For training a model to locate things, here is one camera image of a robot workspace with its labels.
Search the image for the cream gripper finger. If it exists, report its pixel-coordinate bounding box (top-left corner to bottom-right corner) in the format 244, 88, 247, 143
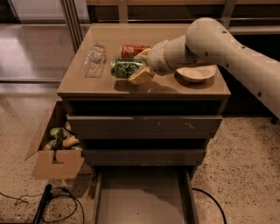
134, 48, 151, 61
128, 66, 155, 85

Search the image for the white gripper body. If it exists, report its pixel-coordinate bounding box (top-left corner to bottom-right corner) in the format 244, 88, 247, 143
147, 40, 174, 76

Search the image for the green soda can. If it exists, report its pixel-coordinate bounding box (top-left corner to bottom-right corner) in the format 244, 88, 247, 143
111, 59, 145, 79

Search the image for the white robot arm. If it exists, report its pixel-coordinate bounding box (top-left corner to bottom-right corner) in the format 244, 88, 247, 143
129, 17, 280, 117

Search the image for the orange soda can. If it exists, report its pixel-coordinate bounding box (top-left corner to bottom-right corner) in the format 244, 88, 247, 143
121, 44, 149, 59

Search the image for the grey drawer cabinet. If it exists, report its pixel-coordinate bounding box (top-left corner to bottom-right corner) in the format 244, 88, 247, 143
56, 23, 231, 176

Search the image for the top grey drawer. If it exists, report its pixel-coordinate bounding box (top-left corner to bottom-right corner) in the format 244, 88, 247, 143
67, 115, 222, 139

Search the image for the middle grey drawer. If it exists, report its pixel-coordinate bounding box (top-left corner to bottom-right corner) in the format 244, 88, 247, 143
83, 149, 206, 166

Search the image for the bottom grey open drawer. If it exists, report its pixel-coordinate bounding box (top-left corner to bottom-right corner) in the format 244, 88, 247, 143
91, 166, 199, 224

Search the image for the white paper bowl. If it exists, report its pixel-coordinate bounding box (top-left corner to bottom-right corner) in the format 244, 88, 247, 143
176, 65, 217, 83

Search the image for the clear plastic bottle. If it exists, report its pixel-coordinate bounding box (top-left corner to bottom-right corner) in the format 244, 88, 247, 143
83, 43, 107, 78

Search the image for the green chip bag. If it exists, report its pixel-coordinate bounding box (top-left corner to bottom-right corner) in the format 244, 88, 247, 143
41, 127, 83, 151

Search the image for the cardboard box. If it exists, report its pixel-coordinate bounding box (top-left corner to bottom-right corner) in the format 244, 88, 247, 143
25, 101, 84, 179

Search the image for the black bar on floor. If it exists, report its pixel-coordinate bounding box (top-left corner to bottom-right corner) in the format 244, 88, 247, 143
32, 184, 53, 224

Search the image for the metal railing frame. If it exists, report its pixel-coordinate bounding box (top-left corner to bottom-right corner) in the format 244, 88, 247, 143
59, 0, 280, 50

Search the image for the black floor cable right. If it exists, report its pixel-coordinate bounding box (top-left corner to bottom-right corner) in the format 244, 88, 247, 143
192, 187, 228, 224

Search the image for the black floor cable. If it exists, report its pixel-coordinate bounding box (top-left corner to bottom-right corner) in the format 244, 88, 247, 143
0, 186, 86, 224
192, 187, 228, 224

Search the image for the black floor cable left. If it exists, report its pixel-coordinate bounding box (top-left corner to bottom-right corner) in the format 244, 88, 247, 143
0, 186, 86, 224

